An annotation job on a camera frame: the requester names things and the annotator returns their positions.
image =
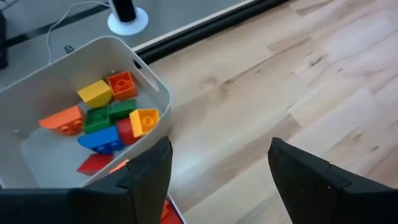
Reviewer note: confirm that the black pole white round base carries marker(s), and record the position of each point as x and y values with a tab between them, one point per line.
124	9

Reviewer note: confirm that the large red toy brick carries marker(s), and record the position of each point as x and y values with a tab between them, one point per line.
172	218

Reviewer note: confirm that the white plastic bin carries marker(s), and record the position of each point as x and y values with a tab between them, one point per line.
46	77
179	213

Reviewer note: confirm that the small red sloped brick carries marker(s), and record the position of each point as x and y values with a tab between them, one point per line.
94	163

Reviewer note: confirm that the small red rounded brick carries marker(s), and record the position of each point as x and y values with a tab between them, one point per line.
126	132

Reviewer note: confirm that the small orange toy brick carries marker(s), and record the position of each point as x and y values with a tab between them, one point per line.
63	119

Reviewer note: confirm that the small green toy brick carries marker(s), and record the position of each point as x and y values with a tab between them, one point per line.
122	109
97	119

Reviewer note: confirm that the small yellow rounded brick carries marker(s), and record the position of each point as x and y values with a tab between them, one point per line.
94	92

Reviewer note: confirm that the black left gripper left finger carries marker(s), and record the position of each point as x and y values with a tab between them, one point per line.
133	193

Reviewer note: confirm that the black aluminium table frame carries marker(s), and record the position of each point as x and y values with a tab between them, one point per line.
202	31

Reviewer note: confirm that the small yellow-orange square brick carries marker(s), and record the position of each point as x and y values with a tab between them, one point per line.
144	122

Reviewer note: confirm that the small orange-red square brick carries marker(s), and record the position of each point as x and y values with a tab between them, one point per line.
122	84

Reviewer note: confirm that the large orange-red toy brick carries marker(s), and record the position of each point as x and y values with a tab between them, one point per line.
164	208
119	166

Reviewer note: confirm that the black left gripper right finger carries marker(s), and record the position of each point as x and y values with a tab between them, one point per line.
311	199

